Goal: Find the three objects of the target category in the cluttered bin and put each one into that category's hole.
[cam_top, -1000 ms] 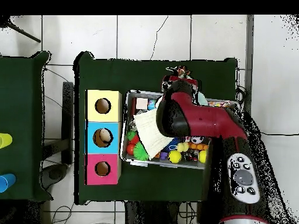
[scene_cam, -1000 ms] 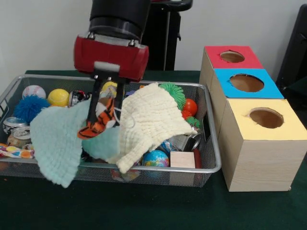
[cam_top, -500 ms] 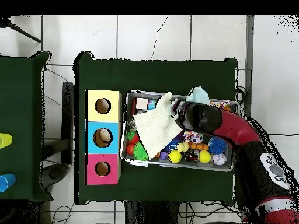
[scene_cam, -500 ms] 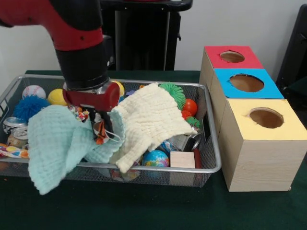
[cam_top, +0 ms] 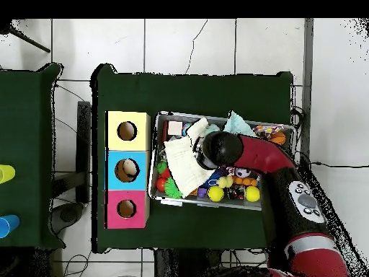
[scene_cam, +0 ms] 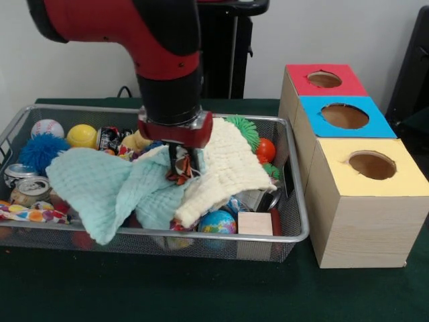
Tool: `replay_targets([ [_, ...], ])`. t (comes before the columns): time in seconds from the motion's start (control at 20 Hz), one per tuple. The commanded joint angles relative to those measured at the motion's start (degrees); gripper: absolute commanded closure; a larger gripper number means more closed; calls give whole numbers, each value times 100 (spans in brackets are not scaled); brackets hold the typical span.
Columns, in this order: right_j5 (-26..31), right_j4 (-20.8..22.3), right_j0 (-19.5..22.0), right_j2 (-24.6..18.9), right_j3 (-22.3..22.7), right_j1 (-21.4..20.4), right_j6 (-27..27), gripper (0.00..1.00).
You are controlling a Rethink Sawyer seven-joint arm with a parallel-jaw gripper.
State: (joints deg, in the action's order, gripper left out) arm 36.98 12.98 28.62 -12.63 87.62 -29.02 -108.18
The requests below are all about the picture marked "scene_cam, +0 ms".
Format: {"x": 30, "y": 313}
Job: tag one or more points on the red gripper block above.
{"x": 177, "y": 134}

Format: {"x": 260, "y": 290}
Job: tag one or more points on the multicolour fabric toy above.
{"x": 182, "y": 176}

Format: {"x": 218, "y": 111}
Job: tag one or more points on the cream yellow waffle cloth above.
{"x": 231, "y": 168}

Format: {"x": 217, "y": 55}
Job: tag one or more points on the mint green waffle cloth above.
{"x": 100, "y": 188}

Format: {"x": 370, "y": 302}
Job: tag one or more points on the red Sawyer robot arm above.
{"x": 161, "y": 47}

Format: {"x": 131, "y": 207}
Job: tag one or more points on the clear mesh bin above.
{"x": 295, "y": 221}

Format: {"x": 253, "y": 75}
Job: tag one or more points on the wooden box with three holes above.
{"x": 362, "y": 215}

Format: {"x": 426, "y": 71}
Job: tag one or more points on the green spiky ball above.
{"x": 247, "y": 131}

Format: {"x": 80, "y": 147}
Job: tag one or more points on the blue globe ball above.
{"x": 217, "y": 223}

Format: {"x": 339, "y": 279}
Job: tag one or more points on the red ball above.
{"x": 266, "y": 150}

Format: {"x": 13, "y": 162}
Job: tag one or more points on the pale wooden cube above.
{"x": 255, "y": 224}

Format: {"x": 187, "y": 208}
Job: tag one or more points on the smooth yellow ball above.
{"x": 81, "y": 136}

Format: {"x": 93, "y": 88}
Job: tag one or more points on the dark green table cloth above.
{"x": 201, "y": 288}

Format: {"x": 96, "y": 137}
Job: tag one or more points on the white baseball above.
{"x": 47, "y": 129}

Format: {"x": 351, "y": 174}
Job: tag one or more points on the blue fuzzy ball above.
{"x": 40, "y": 151}

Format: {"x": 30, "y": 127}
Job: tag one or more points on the tan drink can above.
{"x": 30, "y": 192}

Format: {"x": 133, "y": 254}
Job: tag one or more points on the colourful polka dot fabric toy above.
{"x": 33, "y": 215}

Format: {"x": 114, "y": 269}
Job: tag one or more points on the silver drink can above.
{"x": 19, "y": 174}

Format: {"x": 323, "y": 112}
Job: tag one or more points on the black equipment stand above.
{"x": 412, "y": 67}

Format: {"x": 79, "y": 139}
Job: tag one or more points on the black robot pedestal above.
{"x": 218, "y": 60}

